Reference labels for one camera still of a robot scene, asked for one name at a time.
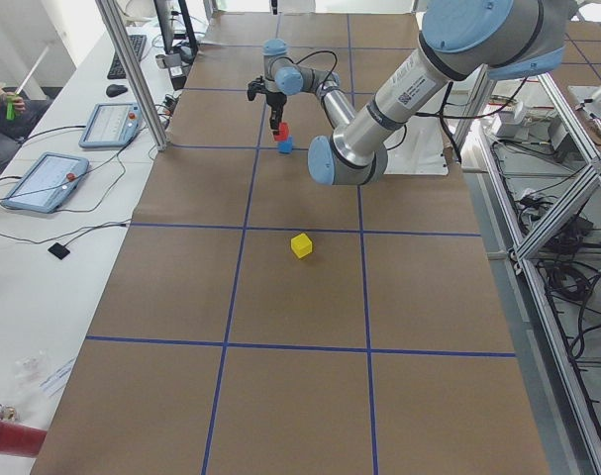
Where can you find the teach pendant tablet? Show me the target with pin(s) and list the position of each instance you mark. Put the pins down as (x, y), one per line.
(111, 125)
(47, 184)

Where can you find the blue cube block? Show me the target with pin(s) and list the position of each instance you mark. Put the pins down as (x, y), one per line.
(286, 146)

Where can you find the black computer mouse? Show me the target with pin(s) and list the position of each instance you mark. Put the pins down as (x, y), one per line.
(114, 90)

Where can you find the red cube block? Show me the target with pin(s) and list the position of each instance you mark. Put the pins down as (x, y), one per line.
(282, 133)

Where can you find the near teach pendant tablet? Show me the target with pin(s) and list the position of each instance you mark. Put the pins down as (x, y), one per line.
(47, 184)

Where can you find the yellow cube block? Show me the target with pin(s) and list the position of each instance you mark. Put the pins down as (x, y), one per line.
(301, 245)

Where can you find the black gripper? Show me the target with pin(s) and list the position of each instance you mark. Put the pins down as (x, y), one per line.
(275, 101)

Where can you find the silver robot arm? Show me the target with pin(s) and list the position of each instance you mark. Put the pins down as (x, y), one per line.
(513, 39)

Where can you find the aluminium frame post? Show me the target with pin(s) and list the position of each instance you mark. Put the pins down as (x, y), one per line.
(123, 47)

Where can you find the red cylinder bottle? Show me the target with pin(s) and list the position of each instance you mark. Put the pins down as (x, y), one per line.
(19, 440)

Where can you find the small black square pad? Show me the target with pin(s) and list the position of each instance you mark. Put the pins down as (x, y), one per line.
(59, 250)

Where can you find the black computer monitor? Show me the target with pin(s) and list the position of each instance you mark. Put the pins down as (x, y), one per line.
(168, 17)

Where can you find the far teach pendant tablet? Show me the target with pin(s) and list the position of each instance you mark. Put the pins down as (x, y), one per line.
(111, 125)

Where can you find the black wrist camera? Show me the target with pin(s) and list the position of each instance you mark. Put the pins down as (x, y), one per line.
(255, 87)

